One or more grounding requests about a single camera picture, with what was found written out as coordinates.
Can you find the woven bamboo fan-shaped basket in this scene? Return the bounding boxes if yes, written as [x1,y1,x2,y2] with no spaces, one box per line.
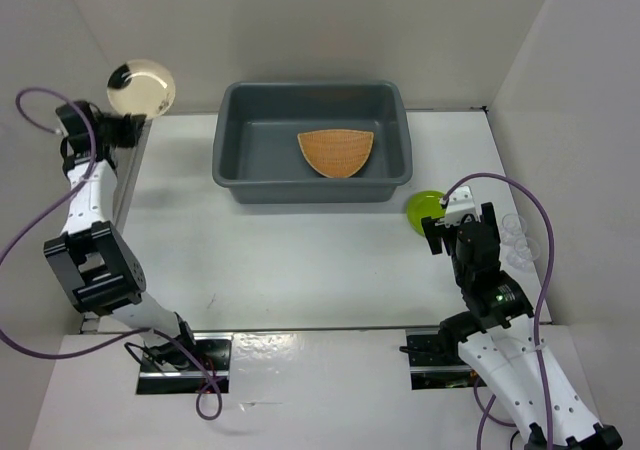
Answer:
[297,129,374,179]

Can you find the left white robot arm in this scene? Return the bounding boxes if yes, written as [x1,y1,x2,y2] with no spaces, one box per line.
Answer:
[44,100,199,370]

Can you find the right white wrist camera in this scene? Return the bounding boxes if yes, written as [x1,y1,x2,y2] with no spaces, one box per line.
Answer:
[444,186,478,228]

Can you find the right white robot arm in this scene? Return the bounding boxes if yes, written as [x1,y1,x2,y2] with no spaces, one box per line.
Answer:
[422,192,623,449]

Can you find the aluminium table edge rail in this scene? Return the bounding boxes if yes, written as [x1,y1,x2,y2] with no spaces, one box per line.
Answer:
[80,112,154,332]

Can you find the cream ceramic plate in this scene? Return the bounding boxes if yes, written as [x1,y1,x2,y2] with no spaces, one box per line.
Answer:
[107,59,176,120]

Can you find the clear plastic cups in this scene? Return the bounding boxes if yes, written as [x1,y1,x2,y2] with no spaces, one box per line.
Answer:
[500,213,541,273]

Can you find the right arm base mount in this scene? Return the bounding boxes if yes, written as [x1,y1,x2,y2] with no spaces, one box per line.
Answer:
[399,327,486,390]

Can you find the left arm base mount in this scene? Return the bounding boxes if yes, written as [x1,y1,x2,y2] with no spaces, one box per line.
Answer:
[124,333,233,395]

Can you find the grey plastic bin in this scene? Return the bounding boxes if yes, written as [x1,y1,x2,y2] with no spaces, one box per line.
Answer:
[212,81,413,204]

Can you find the green plastic plate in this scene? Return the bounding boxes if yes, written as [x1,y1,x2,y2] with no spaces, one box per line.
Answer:
[406,190,445,236]

